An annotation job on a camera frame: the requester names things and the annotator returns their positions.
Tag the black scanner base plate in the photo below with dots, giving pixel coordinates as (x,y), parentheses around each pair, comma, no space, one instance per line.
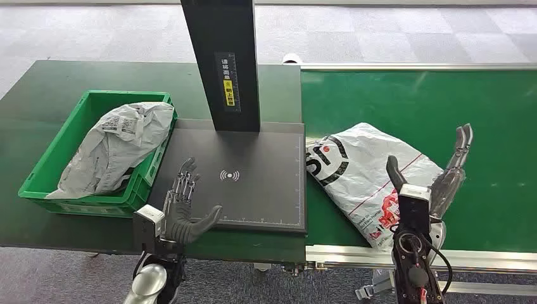
(251,197)

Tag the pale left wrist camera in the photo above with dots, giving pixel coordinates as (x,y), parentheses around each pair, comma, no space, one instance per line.
(147,222)

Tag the white mailer with black letters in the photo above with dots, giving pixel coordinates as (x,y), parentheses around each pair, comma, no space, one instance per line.
(365,168)

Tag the black and yellow column sticker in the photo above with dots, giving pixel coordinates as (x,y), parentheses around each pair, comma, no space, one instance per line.
(228,84)

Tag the white table foot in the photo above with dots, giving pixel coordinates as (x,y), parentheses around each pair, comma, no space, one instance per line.
(262,267)

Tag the black scanner column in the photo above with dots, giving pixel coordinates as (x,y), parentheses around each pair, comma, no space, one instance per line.
(222,33)

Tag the dark green table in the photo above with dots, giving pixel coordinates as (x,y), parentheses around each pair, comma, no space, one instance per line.
(42,84)

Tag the aluminium conveyor frame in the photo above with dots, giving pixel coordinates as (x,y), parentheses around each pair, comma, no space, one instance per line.
(486,261)

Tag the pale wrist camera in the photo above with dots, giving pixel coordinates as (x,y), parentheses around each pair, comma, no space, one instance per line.
(413,205)
(147,222)

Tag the metal conveyor leg bracket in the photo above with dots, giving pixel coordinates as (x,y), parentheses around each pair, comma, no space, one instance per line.
(377,285)

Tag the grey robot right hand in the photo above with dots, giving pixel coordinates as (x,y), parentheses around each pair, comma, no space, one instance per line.
(447,189)

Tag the green plastic crate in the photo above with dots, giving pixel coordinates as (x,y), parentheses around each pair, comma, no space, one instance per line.
(63,151)

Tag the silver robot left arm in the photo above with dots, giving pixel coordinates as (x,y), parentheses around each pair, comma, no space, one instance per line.
(149,281)

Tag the grey crumpled mailer package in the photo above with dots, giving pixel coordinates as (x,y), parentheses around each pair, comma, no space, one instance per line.
(113,147)

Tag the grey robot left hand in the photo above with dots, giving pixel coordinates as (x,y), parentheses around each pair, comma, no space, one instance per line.
(181,218)

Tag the green conveyor belt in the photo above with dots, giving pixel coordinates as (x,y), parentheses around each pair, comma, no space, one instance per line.
(419,100)

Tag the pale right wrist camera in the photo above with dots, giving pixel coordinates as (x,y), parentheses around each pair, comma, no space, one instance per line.
(413,205)

